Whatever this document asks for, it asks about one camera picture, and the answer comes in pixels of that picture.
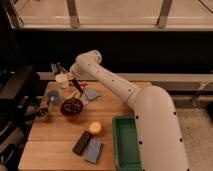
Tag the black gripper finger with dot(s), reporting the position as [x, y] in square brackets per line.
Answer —
[58, 69]

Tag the black brush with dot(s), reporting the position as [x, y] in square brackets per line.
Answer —
[76, 85]

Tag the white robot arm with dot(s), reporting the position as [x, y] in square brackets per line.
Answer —
[159, 138]

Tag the white paper cup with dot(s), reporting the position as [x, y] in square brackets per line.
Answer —
[62, 80]

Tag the light blue small cup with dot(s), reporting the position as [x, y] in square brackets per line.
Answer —
[53, 97]

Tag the small dark metal cup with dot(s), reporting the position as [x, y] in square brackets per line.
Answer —
[42, 114]

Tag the orange carrot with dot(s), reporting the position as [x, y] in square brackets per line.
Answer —
[82, 83]

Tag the wooden spoon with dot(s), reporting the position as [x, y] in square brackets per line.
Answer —
[75, 94]

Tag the dark red bowl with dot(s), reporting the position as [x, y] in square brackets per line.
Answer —
[71, 107]

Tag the black side equipment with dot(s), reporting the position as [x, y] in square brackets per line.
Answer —
[15, 97]

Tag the blue grey cloth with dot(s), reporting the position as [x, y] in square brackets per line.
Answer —
[89, 95]

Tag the yellow round fruit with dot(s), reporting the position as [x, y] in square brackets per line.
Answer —
[95, 128]

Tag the black rectangular block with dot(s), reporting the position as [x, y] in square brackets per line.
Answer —
[82, 143]

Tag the blue sponge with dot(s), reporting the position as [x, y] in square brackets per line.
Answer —
[93, 151]

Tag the green plastic tray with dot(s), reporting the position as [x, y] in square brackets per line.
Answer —
[126, 152]

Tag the window frame rail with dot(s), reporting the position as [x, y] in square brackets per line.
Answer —
[119, 15]

